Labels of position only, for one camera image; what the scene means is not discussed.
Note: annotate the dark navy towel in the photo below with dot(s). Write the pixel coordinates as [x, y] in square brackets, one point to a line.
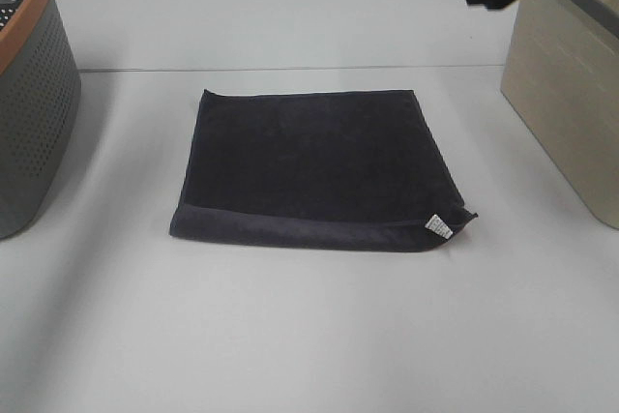
[344, 171]

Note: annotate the beige bin grey rim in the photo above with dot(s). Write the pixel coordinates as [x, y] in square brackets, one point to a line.
[561, 78]

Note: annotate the grey perforated basket orange rim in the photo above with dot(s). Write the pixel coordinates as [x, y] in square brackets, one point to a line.
[40, 94]

